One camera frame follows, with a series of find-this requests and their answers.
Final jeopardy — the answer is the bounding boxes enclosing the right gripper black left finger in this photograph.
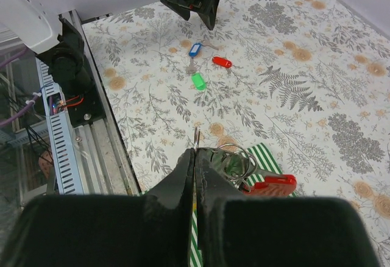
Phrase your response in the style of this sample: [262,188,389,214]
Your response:
[1,149,195,266]

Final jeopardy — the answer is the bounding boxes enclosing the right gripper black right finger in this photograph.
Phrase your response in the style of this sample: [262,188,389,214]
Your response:
[194,148,379,266]

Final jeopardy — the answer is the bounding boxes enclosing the blue tagged key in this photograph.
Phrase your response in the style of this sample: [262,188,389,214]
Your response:
[188,40,219,58]

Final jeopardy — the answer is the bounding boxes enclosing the red handled silver keyring carabiner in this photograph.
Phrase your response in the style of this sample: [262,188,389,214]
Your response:
[193,127,297,197]

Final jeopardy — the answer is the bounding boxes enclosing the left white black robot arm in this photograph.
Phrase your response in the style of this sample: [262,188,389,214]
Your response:
[1,0,220,96]

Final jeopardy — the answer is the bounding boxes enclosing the red tagged key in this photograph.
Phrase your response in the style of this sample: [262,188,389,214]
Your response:
[212,56,233,73]

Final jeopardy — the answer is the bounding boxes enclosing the green tagged key on table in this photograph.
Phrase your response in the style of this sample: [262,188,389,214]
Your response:
[186,57,207,91]

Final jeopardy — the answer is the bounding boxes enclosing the green striped cloth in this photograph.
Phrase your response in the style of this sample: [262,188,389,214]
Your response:
[143,143,298,267]

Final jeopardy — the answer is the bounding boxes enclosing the floral table mat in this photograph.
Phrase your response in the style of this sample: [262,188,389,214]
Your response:
[83,0,389,266]

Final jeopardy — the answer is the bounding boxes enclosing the aluminium front rail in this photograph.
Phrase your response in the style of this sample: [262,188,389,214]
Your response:
[62,10,141,196]

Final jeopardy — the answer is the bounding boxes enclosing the white slotted cable duct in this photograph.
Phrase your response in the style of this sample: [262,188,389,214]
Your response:
[36,59,84,194]

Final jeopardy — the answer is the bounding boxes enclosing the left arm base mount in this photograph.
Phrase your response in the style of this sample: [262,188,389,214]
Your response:
[49,18,105,127]

